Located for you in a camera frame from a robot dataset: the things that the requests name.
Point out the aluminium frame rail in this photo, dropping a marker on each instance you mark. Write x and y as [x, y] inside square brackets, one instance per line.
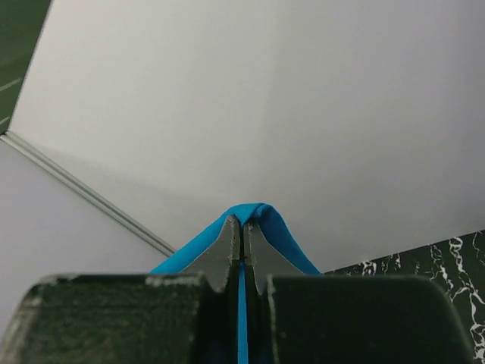
[86, 193]

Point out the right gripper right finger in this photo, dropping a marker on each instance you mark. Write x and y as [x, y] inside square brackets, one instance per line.
[294, 317]

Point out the blue t shirt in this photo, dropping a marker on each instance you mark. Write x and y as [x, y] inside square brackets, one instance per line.
[265, 235]

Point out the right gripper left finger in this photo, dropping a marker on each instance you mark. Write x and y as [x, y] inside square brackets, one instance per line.
[185, 317]

